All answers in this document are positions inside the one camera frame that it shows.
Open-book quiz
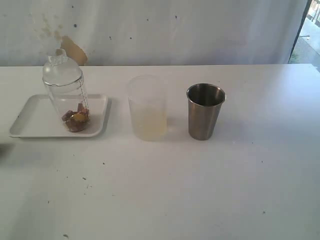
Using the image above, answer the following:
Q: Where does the stainless steel cup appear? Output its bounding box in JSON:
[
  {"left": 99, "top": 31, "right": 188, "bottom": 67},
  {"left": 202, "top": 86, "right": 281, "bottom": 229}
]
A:
[{"left": 186, "top": 83, "right": 226, "bottom": 141}]

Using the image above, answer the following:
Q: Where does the wooden pieces and coin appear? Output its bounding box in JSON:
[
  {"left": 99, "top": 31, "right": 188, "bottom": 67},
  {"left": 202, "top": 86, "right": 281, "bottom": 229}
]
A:
[{"left": 61, "top": 103, "right": 90, "bottom": 133}]

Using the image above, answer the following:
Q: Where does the clear measuring cup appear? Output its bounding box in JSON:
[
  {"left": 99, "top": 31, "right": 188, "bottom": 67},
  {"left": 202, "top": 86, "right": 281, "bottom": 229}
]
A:
[{"left": 44, "top": 79, "right": 90, "bottom": 131}]

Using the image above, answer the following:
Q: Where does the clear plastic dome lid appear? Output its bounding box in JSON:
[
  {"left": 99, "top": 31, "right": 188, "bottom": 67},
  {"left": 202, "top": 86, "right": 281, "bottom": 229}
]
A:
[{"left": 42, "top": 48, "right": 83, "bottom": 87}]

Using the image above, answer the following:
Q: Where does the frosted translucent plastic cup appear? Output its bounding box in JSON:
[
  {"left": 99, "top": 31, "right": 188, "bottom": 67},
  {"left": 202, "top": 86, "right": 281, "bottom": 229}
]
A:
[{"left": 127, "top": 75, "right": 168, "bottom": 141}]

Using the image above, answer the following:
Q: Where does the white rectangular plastic tray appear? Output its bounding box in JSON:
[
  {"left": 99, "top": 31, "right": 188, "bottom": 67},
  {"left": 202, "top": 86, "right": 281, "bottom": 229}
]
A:
[{"left": 8, "top": 94, "right": 112, "bottom": 138}]

